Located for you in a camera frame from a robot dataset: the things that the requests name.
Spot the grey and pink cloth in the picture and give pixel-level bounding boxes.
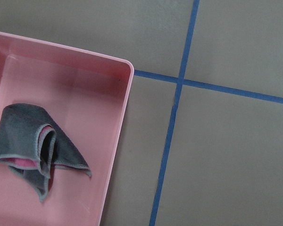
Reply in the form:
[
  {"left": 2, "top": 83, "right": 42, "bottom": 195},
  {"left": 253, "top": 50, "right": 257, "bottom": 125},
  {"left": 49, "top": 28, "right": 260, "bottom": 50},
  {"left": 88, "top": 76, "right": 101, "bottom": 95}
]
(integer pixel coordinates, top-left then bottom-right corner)
[{"left": 0, "top": 103, "right": 92, "bottom": 202}]

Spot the pink plastic bin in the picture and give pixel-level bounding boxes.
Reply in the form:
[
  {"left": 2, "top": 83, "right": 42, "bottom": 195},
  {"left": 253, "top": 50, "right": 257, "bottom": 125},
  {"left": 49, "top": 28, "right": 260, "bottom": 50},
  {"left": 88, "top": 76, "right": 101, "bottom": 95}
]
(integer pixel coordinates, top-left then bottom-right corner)
[{"left": 0, "top": 32, "right": 134, "bottom": 226}]

